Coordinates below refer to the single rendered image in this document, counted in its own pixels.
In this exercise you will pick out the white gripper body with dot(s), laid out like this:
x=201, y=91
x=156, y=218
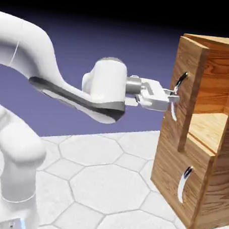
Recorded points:
x=156, y=96

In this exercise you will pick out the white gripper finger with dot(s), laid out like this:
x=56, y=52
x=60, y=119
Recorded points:
x=169, y=91
x=172, y=98

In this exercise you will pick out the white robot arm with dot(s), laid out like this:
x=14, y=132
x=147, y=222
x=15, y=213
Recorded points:
x=102, y=80

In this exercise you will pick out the light wood cabinet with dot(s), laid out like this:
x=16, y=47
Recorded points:
x=221, y=140

